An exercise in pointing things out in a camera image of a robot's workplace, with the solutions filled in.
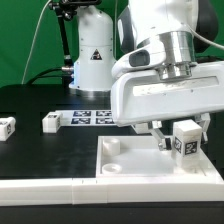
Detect white cable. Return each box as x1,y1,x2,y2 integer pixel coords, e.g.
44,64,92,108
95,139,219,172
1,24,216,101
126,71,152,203
21,0,54,85

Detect white L-shaped obstacle fence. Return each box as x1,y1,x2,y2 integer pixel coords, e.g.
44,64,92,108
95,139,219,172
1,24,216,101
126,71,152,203
0,177,224,206

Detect black camera stand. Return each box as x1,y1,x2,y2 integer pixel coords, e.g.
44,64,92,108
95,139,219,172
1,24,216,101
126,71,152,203
47,0,102,67

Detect white tag base sheet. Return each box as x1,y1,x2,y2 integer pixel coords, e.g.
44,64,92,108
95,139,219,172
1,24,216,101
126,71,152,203
56,110,118,127

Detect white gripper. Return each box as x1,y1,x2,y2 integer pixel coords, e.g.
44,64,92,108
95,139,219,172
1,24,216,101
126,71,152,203
111,61,224,151

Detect black cables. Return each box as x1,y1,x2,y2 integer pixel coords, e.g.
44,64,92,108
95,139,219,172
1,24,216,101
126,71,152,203
26,68,75,86

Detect white square table top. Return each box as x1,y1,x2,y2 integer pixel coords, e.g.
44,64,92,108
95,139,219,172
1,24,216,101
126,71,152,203
96,136,224,184

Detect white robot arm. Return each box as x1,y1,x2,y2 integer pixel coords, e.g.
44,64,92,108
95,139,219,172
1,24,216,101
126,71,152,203
110,0,224,148

